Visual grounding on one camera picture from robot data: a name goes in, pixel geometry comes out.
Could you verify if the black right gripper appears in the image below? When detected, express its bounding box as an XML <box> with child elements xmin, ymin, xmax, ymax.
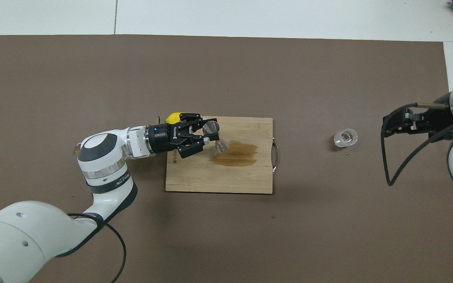
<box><xmin>383</xmin><ymin>92</ymin><xmax>453</xmax><ymax>138</ymax></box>

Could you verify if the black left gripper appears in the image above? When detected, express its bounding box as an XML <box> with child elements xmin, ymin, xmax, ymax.
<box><xmin>148</xmin><ymin>113</ymin><xmax>220</xmax><ymax>158</ymax></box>

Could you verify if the metal double jigger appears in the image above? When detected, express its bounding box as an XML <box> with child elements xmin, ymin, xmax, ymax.
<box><xmin>202</xmin><ymin>120</ymin><xmax>229</xmax><ymax>153</ymax></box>

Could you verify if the clear glass cup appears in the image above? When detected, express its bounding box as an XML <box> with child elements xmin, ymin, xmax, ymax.
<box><xmin>333</xmin><ymin>128</ymin><xmax>359</xmax><ymax>148</ymax></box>

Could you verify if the wooden cutting board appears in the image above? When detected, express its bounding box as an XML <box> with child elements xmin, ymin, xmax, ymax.
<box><xmin>166</xmin><ymin>116</ymin><xmax>279</xmax><ymax>195</ymax></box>

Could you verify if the brown table mat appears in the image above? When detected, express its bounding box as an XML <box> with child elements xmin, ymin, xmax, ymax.
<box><xmin>0</xmin><ymin>35</ymin><xmax>453</xmax><ymax>283</ymax></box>

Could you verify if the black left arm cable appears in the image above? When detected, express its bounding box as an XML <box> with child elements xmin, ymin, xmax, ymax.
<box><xmin>67</xmin><ymin>212</ymin><xmax>127</xmax><ymax>283</ymax></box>

